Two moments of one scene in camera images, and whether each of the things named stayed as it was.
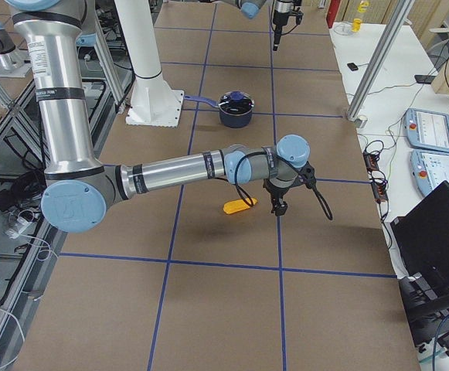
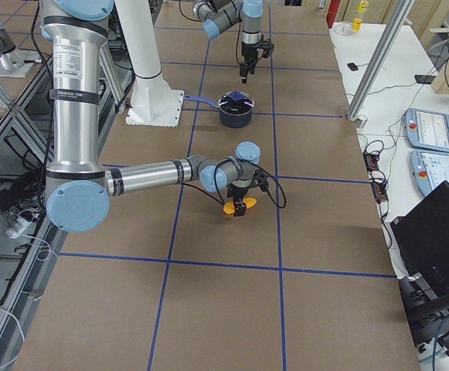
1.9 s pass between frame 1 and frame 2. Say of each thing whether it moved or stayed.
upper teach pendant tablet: stayed
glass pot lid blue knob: stayed
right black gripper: moved
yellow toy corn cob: stayed
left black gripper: moved
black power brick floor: stayed
